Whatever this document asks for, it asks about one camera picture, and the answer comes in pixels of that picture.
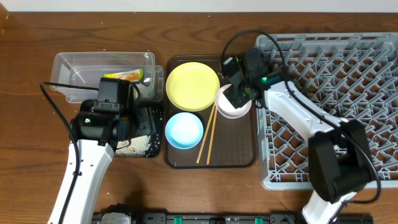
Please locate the light blue bowl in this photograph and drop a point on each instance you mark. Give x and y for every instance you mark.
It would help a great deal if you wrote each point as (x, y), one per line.
(184, 130)

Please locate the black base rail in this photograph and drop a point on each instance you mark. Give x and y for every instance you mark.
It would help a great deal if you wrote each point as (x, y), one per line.
(120, 213)

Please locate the grey dishwasher rack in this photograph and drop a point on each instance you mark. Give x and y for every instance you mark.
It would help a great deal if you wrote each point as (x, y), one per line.
(349, 75)

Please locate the left wooden chopstick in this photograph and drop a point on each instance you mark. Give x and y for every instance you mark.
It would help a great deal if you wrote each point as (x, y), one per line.
(206, 133)

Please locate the green orange snack wrapper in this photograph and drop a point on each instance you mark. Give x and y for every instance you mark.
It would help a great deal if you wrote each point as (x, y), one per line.
(131, 76)

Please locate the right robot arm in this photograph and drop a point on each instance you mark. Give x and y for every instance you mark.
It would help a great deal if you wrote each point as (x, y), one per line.
(339, 161)

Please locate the yellow plate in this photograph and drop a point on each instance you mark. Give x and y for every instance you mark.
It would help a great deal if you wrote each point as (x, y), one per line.
(192, 86)

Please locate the white rice pile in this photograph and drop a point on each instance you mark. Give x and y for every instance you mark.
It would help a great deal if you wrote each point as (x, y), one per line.
(145, 146)

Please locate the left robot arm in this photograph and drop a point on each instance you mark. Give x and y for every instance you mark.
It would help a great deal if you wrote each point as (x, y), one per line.
(85, 170)

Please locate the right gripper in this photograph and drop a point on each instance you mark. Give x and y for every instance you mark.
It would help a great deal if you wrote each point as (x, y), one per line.
(232, 95)

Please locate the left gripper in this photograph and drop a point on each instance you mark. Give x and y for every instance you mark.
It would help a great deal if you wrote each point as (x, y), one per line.
(147, 127)

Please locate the clear plastic bin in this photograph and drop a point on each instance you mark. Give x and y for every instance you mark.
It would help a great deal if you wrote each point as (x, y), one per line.
(87, 68)

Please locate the brown serving tray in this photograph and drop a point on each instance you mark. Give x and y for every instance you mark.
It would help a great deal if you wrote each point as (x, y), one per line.
(234, 146)

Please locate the pink bowl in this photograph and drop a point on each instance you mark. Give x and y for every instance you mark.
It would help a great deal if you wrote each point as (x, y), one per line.
(226, 108)

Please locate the black waste tray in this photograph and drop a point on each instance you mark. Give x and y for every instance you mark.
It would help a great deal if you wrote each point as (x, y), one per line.
(130, 130)

